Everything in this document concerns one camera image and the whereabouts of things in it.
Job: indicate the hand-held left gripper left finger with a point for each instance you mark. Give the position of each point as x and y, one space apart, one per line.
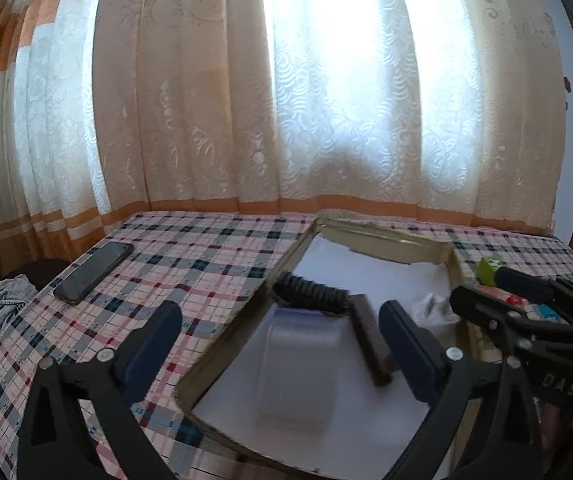
149 350

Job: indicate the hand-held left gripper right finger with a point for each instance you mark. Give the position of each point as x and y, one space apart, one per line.
411 350

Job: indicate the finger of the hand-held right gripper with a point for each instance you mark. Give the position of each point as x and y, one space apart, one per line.
531 285
481 307

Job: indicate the shallow cardboard tray box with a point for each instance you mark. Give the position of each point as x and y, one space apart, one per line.
381 270

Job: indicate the pink rectangular object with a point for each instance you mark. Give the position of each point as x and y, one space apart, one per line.
488 291

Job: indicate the small red object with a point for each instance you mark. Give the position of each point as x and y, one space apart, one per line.
513 300

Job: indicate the green toy cube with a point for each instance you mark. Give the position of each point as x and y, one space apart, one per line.
487 270

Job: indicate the dark brown rectangular bar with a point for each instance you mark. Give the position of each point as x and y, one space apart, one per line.
371 340

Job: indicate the black smartphone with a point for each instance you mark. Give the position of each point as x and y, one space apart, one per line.
94 272

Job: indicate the plaid tablecloth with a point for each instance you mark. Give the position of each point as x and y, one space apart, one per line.
191 260

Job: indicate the orange striped curtain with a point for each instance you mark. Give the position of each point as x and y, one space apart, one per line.
31 110

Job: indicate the cream lace curtain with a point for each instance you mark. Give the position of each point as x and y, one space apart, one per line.
316 85

